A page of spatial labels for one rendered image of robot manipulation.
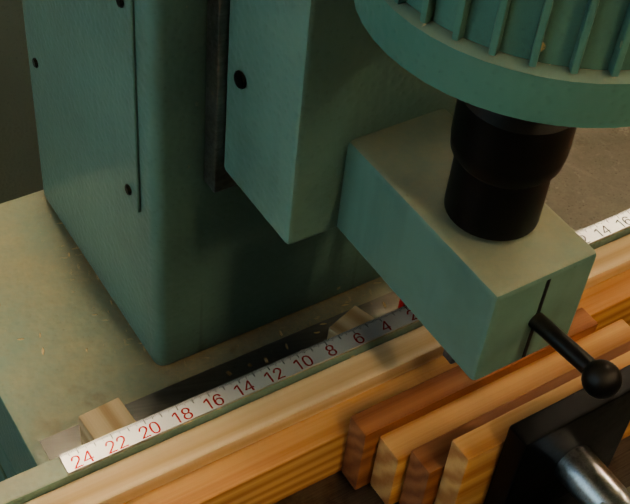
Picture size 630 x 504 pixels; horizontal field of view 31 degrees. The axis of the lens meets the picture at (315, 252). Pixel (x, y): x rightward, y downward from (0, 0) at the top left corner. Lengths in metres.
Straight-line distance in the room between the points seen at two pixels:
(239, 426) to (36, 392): 0.25
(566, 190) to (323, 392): 1.69
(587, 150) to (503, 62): 1.99
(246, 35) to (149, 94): 0.08
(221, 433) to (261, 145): 0.17
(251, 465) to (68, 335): 0.29
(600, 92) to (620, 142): 2.02
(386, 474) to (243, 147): 0.21
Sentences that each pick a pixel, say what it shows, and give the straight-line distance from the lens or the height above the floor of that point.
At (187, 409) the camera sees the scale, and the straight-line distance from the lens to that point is 0.66.
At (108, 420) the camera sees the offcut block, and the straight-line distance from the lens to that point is 0.80.
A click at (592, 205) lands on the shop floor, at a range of 2.31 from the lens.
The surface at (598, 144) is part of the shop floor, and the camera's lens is 2.46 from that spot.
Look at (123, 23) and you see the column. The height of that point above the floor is 1.09.
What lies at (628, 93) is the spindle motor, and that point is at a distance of 0.47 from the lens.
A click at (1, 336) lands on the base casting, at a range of 0.90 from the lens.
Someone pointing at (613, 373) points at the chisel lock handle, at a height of 1.05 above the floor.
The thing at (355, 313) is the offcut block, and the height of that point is 0.83.
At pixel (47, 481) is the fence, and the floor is 0.95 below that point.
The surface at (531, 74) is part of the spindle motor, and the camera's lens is 0.46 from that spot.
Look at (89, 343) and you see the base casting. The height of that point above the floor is 0.80.
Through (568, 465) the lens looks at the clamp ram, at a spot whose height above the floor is 0.96.
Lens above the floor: 1.48
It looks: 45 degrees down
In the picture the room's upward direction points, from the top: 7 degrees clockwise
